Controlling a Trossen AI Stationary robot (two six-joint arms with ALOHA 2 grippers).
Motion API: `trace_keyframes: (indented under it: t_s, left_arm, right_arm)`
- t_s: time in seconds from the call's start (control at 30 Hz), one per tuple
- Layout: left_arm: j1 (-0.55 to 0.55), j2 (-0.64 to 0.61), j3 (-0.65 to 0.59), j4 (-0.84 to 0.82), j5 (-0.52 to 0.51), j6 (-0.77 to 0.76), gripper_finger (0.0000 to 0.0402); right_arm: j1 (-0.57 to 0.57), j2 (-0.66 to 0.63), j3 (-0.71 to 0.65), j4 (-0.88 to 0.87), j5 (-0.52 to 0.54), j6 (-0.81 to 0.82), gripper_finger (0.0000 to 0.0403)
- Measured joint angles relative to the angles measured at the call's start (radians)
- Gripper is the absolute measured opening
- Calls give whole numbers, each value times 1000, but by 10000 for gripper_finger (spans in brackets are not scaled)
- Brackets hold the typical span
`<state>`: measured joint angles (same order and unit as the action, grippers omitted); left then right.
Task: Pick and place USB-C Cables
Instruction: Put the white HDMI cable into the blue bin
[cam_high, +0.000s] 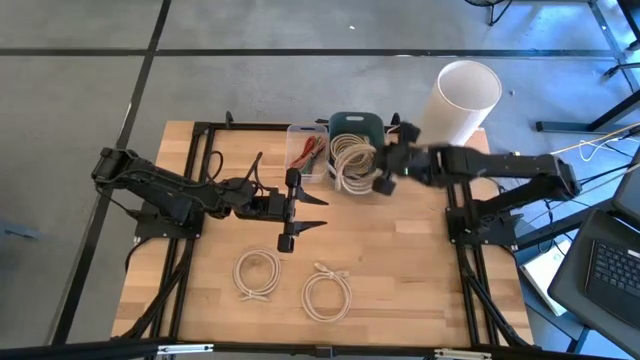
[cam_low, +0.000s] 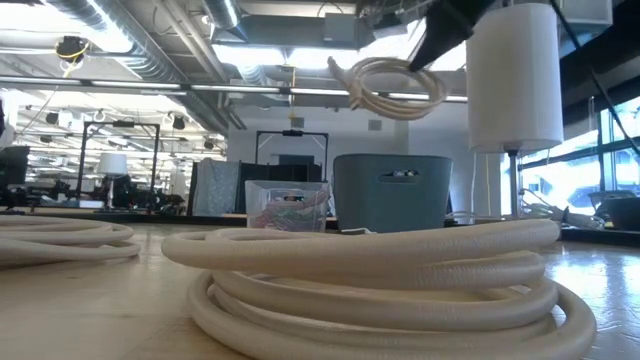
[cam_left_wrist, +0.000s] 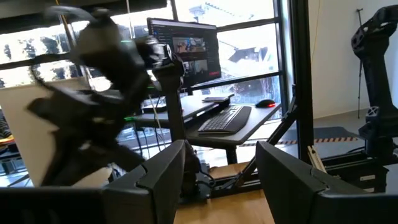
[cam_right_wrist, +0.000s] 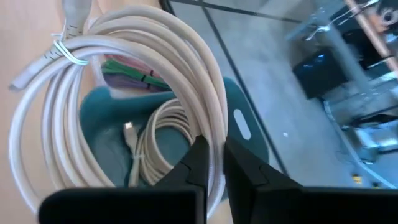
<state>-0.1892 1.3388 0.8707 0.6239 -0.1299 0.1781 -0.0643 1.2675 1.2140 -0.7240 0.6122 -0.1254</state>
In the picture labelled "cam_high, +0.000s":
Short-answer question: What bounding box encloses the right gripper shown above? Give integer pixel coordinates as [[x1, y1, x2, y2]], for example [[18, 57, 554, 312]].
[[372, 121, 443, 197]]

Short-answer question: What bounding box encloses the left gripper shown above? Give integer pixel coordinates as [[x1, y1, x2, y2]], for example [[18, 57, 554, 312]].
[[246, 168, 330, 255]]

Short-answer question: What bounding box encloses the green USB-C cable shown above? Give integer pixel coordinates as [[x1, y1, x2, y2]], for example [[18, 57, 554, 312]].
[[307, 142, 326, 174]]

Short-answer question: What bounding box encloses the red USB-C cable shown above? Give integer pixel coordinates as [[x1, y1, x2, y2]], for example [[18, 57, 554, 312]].
[[289, 135, 321, 171]]

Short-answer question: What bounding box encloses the teal plastic bin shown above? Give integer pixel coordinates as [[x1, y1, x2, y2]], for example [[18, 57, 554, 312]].
[[327, 110, 387, 195]]

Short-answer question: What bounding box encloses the clear plastic bin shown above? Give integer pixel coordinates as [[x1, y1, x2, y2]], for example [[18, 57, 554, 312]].
[[283, 123, 330, 184]]

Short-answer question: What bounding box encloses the white lamp with wooden base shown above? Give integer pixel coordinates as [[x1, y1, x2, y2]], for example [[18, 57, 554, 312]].
[[413, 59, 503, 149]]

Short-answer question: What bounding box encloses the black monitor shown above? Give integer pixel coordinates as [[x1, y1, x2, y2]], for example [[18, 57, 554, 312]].
[[612, 148, 640, 231]]

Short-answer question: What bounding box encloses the dark grey laptop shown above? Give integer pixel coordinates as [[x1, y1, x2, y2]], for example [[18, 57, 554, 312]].
[[547, 208, 640, 357]]

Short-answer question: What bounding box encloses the black aluminium extrusion frame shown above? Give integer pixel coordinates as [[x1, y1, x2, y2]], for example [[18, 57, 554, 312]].
[[0, 119, 539, 360]]

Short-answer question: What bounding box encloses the yellow extension cord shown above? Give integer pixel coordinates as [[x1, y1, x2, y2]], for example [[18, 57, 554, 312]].
[[510, 122, 640, 159]]

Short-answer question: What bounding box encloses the black desk frame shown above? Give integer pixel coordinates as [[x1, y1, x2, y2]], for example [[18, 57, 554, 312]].
[[535, 88, 640, 134], [599, 0, 640, 81]]

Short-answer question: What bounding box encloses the silver metal bracket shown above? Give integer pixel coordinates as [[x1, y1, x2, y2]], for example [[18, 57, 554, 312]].
[[433, 348, 494, 360], [156, 343, 215, 356]]

